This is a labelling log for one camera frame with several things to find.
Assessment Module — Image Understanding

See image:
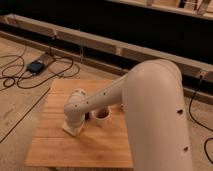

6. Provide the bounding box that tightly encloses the white sponge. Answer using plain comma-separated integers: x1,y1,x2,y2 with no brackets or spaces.
62,122,83,136

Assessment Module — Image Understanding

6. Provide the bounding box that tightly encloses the wooden table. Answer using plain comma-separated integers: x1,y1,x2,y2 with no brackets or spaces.
25,79,133,169

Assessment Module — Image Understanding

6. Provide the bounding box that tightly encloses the black floor cable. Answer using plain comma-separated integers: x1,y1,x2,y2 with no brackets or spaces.
0,54,81,90

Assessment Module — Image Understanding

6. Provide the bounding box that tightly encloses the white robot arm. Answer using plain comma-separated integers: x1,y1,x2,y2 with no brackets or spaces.
62,59,193,171

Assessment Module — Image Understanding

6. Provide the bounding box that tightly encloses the black phone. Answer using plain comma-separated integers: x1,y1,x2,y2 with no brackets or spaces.
85,112,90,120

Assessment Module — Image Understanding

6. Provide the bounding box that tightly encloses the black cable at right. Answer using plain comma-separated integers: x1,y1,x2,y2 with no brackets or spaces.
188,73,213,166

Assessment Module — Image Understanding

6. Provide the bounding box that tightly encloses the white cup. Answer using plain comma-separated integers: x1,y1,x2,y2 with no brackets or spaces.
92,107,110,126

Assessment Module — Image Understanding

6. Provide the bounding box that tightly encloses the blue power adapter box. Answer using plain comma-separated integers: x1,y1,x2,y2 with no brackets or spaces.
27,61,45,74

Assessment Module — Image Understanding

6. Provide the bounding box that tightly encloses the wooden shelf rail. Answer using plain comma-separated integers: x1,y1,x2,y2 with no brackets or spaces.
0,14,213,104

